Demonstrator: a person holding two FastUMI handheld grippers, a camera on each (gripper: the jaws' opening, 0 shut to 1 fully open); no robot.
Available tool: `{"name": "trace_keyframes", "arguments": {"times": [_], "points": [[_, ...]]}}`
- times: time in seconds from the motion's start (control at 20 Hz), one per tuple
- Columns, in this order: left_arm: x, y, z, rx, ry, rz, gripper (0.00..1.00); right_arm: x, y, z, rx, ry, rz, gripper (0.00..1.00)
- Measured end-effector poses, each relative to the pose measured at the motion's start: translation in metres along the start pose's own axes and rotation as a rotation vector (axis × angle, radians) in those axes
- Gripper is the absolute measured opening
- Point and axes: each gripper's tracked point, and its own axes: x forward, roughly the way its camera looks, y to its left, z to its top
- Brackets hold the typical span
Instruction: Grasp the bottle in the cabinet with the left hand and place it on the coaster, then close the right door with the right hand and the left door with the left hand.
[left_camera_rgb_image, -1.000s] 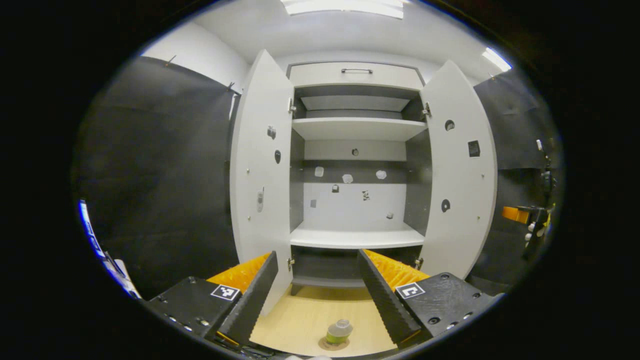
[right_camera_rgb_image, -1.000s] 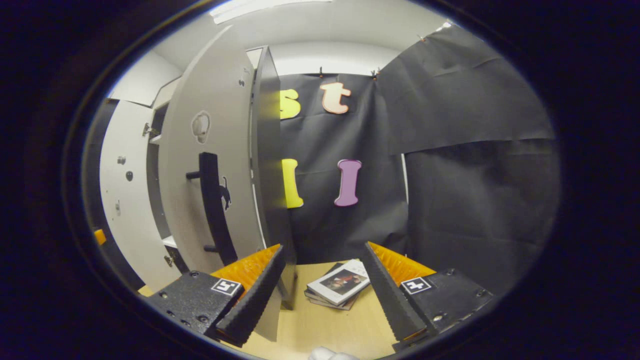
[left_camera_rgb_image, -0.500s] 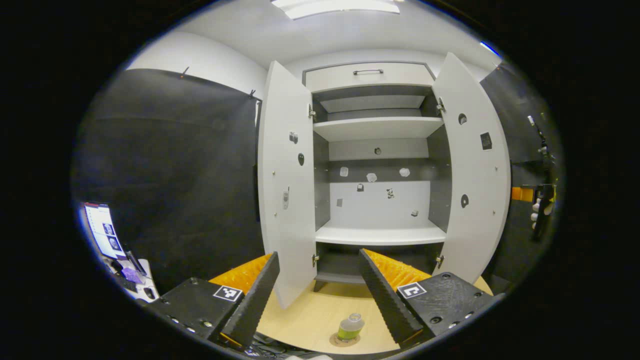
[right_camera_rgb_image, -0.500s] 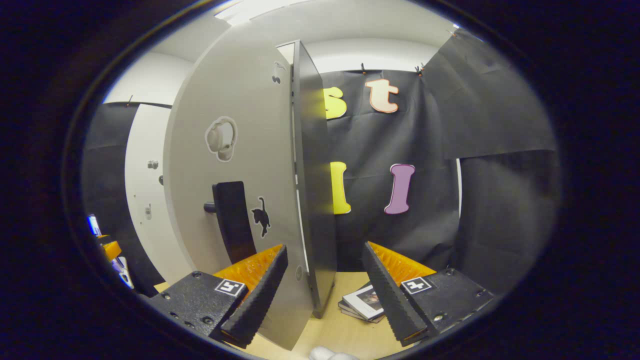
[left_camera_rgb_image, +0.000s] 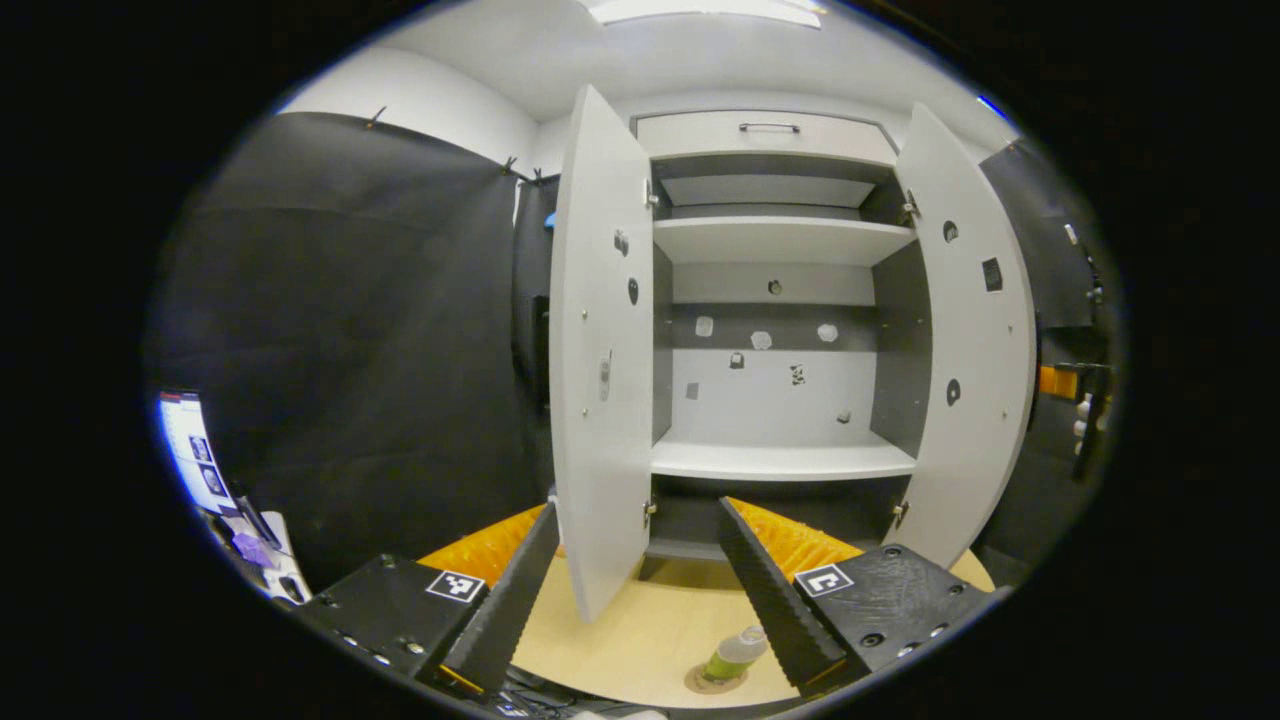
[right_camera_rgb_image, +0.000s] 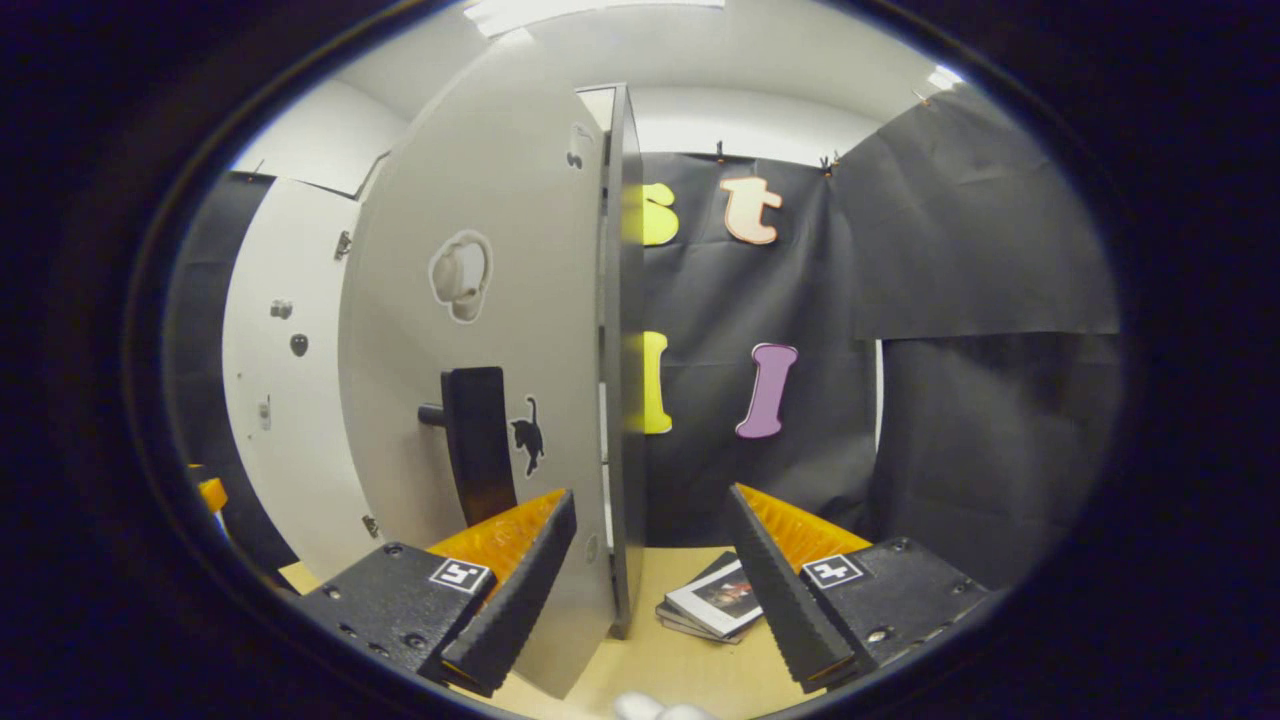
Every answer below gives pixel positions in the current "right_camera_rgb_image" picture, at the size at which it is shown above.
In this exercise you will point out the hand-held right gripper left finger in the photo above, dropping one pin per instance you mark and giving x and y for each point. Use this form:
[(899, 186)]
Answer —
[(515, 605)]

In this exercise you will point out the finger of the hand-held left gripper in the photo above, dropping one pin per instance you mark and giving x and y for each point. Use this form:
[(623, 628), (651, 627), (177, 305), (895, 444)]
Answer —
[(213, 495)]

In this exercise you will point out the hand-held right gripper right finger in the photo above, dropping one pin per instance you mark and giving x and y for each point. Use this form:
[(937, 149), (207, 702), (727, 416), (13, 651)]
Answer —
[(775, 600)]

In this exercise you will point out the white cabinet door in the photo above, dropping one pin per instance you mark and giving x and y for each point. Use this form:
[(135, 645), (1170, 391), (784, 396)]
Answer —
[(540, 330), (290, 450)]

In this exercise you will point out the white and grey cabinet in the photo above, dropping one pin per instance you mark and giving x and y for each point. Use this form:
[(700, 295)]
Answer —
[(627, 300)]

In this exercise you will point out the stack of books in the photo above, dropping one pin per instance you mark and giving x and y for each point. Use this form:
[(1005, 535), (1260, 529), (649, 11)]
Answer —
[(715, 600)]

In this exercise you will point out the black backdrop cloth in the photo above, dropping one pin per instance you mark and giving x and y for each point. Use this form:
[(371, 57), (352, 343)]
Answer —
[(980, 250)]

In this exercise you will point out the small ceiling light panel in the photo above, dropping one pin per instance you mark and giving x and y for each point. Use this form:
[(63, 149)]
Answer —
[(944, 78)]

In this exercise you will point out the large ceiling light panel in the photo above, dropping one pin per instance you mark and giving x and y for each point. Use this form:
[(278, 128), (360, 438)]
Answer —
[(590, 12)]

